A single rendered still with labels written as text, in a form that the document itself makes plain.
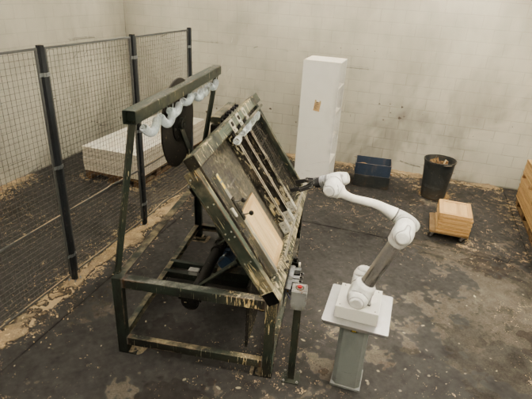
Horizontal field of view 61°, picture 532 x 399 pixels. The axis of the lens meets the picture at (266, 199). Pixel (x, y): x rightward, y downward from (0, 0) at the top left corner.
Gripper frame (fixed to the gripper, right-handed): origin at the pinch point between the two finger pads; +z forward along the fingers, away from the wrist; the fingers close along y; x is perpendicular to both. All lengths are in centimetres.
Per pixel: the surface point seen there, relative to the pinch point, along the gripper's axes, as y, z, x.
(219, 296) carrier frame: 39, 73, 68
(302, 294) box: 28, 8, 77
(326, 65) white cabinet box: -402, 61, -19
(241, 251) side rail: 33, 43, 32
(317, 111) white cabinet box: -395, 90, 46
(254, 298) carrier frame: 33, 47, 76
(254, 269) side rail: 32, 38, 49
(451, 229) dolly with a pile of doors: -279, -83, 215
